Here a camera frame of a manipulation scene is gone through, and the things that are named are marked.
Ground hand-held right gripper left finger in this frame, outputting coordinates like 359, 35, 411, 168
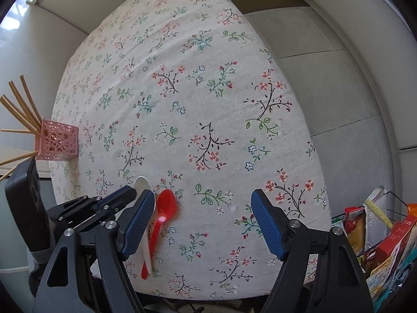
33, 189, 156, 313

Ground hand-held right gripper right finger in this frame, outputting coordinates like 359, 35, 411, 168
251, 188, 373, 313

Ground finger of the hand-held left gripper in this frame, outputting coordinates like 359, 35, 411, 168
61, 194, 138, 231
48, 185, 137, 221

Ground white plastic spoon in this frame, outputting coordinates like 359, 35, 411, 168
133, 176, 154, 276

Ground red plastic spoon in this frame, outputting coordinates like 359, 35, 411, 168
141, 189, 178, 281

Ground pink perforated utensil holder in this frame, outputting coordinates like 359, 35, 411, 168
35, 119, 79, 161

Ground bunch of wooden chopsticks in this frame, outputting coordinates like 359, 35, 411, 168
0, 75, 44, 181

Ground red snack packet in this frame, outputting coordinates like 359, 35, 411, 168
344, 206, 367, 255

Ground white packet with yellow print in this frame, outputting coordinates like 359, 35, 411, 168
363, 186, 396, 251

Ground floral printed cloth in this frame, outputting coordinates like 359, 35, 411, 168
49, 0, 331, 302

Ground red carton box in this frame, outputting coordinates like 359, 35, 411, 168
363, 215, 417, 271

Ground teal printed packet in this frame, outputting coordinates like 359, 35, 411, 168
384, 251, 416, 300

